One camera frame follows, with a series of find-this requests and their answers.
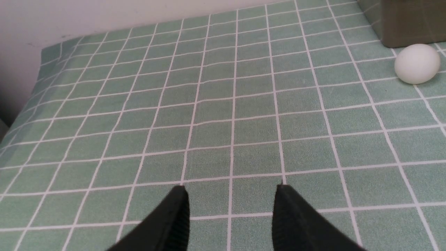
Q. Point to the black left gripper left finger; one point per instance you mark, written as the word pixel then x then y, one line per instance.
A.
pixel 166 228

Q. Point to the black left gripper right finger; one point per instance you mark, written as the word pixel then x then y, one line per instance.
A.
pixel 297 226

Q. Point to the green checkered tablecloth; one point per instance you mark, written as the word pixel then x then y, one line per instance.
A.
pixel 229 105

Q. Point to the olive plastic bin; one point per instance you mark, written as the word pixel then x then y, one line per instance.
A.
pixel 400 23

